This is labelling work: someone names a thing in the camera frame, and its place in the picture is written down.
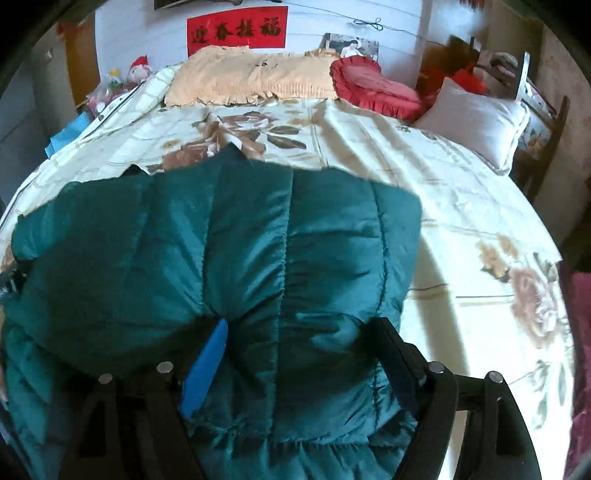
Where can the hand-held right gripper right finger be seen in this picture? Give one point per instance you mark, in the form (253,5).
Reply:
(397,364)

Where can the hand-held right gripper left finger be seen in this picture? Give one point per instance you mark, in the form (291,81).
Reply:
(203,369)

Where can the dark green quilted jacket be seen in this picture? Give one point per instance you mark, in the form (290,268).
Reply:
(207,258)

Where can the floral cream bed sheet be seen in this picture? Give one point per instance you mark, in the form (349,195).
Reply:
(461,221)

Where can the maroon cloth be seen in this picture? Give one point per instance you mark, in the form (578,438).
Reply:
(579,369)

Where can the white pillow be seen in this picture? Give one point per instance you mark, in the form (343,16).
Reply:
(475,117)

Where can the wooden chair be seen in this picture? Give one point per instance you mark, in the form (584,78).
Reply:
(540,138)

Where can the blue cloth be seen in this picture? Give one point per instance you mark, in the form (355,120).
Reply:
(69,136)

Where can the red heart-shaped cushion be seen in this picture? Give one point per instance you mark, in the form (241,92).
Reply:
(374,85)

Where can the red garment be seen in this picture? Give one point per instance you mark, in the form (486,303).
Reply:
(466,78)

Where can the peach frilled pillow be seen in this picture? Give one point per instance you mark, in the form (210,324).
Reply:
(249,76)

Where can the santa doll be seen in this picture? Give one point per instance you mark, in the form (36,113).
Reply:
(140,69)

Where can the grey cabinet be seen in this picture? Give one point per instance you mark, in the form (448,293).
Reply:
(23,115)

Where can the wall photo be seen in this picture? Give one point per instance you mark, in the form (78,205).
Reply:
(351,46)

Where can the red wall banner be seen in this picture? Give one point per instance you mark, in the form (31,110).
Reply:
(235,30)

